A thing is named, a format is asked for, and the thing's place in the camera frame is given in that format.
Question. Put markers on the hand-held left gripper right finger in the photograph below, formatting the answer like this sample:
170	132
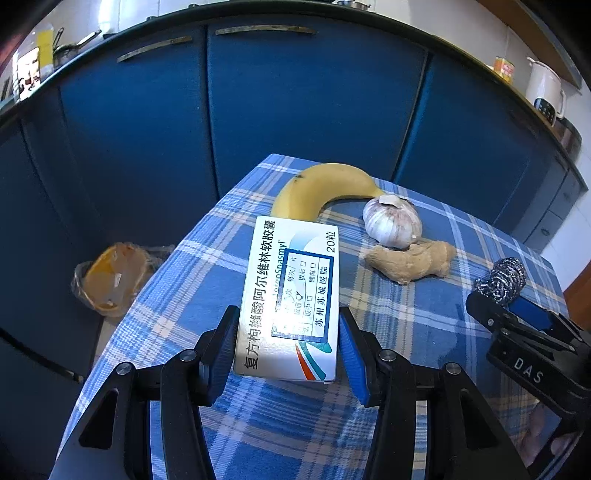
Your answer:
354	362

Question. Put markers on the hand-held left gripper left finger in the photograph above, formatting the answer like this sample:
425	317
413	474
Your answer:
220	357

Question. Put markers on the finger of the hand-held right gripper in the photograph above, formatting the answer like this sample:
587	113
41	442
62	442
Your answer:
487	311
531	313

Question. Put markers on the steel wool scrubber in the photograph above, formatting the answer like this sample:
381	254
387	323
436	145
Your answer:
505	277

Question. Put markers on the white and green medicine box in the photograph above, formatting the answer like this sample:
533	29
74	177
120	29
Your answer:
286	304

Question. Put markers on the person's right hand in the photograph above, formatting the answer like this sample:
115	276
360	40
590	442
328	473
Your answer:
549	438

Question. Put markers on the blue plaid tablecloth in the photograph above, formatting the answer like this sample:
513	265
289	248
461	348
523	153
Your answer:
438	300

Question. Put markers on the ginger root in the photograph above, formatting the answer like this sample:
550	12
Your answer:
411	261

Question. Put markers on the garlic bulb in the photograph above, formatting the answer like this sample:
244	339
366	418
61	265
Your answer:
392	221

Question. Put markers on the clear bag with orange contents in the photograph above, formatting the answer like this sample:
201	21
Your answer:
111	281

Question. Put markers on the yellow banana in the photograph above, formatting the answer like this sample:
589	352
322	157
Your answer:
314	189

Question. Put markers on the dark rice cooker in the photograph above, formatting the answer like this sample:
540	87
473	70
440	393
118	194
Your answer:
569	136

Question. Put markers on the white electric kettle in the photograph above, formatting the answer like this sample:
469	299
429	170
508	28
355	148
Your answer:
545	90

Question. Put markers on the blue kitchen base cabinet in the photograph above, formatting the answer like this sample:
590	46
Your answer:
138	138

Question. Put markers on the yellow tin can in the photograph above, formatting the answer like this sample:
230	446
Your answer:
504	70

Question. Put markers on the yellow oil bottle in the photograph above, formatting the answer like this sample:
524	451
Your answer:
46	48

